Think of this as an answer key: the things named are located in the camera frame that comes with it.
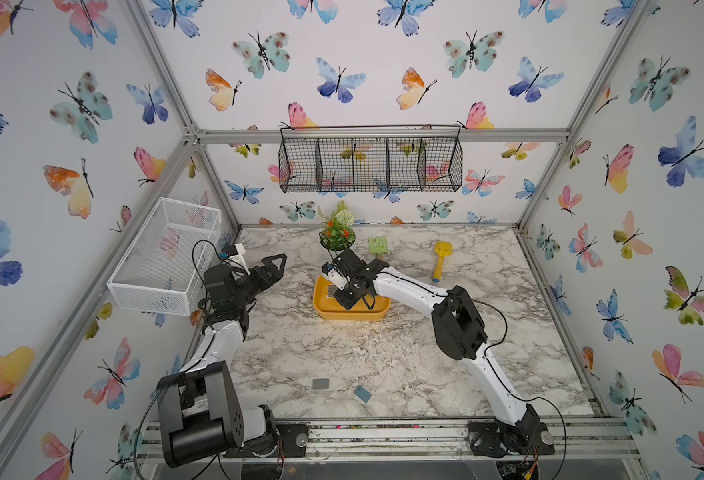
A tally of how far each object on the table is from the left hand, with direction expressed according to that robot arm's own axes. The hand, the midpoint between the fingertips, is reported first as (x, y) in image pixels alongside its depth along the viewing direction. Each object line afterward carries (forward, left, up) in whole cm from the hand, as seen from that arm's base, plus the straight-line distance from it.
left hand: (280, 258), depth 84 cm
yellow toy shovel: (+18, -53, -19) cm, 59 cm away
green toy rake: (+22, -29, -21) cm, 42 cm away
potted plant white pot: (+13, -15, -4) cm, 21 cm away
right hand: (-2, -16, -17) cm, 23 cm away
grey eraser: (-27, -11, -21) cm, 36 cm away
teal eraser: (-30, -22, -22) cm, 43 cm away
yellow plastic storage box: (-8, -14, -14) cm, 21 cm away
